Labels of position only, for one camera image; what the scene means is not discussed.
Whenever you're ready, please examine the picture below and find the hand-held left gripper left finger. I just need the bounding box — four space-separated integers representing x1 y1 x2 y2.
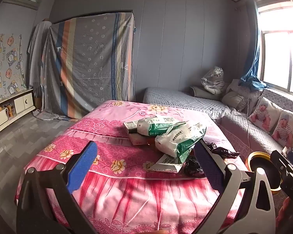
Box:
16 141 98 234

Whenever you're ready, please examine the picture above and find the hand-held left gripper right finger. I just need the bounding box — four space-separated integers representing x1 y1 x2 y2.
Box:
194 140 276 234

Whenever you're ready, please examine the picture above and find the black plastic bag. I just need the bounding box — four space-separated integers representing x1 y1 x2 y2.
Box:
184 156 206 176
205 141 241 159

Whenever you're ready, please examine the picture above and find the yellow rimmed bin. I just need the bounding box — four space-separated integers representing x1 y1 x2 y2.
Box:
245 151 283 196

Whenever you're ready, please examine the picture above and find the large green white plastic bag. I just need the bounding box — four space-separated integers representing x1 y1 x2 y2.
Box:
155 122 207 164

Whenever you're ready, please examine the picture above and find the small green white plastic bag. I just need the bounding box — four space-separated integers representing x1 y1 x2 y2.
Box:
137 116 183 137

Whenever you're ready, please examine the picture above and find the person's right hand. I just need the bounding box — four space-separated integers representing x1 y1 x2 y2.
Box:
276 196 293 228

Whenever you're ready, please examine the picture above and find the baby print cushion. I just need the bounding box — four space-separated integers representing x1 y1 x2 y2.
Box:
248 97 283 134
271 110 293 150

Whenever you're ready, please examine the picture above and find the pink floral tablecloth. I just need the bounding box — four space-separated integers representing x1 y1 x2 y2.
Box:
15 100 250 234

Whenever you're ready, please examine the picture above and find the green white carton box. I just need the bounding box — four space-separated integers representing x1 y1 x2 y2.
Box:
123 121 141 134

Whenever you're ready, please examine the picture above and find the torn pink carton box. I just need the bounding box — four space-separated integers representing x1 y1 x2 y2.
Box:
129 133 159 146

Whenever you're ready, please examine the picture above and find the grey quilted sofa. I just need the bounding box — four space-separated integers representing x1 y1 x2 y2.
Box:
143 86 293 167

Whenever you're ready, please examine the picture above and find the grey cushion pile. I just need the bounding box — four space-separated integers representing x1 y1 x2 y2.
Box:
221 79 263 112

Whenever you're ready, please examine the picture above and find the grey pillow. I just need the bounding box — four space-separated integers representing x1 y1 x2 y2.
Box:
190 86 222 101

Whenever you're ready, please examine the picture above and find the plastic wrapped plush toy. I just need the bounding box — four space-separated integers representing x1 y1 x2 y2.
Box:
201 66 225 95

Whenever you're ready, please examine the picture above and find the white low cabinet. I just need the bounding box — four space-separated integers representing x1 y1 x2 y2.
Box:
0 88 36 140

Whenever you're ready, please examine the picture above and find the large window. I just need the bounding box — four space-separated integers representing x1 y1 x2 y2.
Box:
255 0 293 101

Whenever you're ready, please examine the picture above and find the blue curtain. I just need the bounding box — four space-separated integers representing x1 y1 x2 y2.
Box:
239 0 268 90

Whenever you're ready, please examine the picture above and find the grey hanging cloth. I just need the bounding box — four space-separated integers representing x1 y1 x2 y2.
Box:
27 21 52 103

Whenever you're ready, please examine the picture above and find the cartoon wall poster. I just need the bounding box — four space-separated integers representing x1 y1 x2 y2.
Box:
0 33 25 106

